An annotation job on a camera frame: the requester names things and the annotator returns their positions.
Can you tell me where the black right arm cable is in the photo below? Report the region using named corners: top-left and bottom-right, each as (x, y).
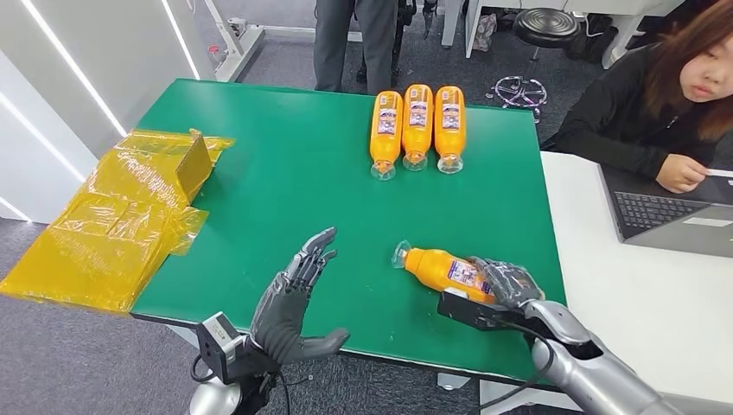
top-left (474, 319), bottom-right (557, 415)

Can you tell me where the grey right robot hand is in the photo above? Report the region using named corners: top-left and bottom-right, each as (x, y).
top-left (468, 256), bottom-right (546, 311)

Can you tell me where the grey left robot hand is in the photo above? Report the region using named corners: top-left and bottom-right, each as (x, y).
top-left (249, 227), bottom-right (350, 366)

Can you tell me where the orange bottle with clear cap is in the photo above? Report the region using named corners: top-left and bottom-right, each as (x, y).
top-left (433, 86), bottom-right (468, 176)
top-left (391, 239), bottom-right (497, 305)
top-left (401, 84), bottom-right (435, 173)
top-left (369, 90), bottom-right (405, 182)

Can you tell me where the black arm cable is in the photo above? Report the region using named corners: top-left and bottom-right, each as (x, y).
top-left (189, 354), bottom-right (293, 415)
top-left (474, 319), bottom-right (557, 415)

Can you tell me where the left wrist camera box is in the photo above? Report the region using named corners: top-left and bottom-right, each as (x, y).
top-left (195, 311), bottom-right (271, 386)

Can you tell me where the yellow film wrapped cardboard box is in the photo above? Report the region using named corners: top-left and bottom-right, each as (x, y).
top-left (0, 128), bottom-right (237, 316)

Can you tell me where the person's hand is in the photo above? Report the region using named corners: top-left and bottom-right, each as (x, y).
top-left (655, 153), bottom-right (711, 195)

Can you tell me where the standing person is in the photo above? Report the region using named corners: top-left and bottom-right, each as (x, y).
top-left (312, 0), bottom-right (399, 96)

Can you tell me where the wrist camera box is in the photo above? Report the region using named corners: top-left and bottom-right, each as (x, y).
top-left (437, 287), bottom-right (537, 334)
top-left (195, 311), bottom-right (271, 386)

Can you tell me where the seated person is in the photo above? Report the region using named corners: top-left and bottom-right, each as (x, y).
top-left (540, 0), bottom-right (733, 195)

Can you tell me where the grey patterned bag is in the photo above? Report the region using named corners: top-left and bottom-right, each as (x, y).
top-left (472, 12), bottom-right (499, 54)

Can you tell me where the green table mat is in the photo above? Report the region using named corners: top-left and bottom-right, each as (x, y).
top-left (130, 77), bottom-right (569, 384)

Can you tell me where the black round stool seat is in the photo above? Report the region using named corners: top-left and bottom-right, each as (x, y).
top-left (512, 7), bottom-right (581, 50)

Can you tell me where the white metal frame leg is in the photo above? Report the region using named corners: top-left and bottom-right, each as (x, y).
top-left (202, 0), bottom-right (266, 84)

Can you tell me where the grey laptop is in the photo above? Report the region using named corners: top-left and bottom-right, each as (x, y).
top-left (597, 163), bottom-right (733, 259)

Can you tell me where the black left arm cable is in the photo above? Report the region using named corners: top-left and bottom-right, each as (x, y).
top-left (189, 354), bottom-right (293, 415)

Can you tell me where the chrome stool base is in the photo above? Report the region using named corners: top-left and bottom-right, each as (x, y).
top-left (490, 74), bottom-right (549, 124)

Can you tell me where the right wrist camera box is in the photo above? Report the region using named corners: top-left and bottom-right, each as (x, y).
top-left (437, 287), bottom-right (537, 334)

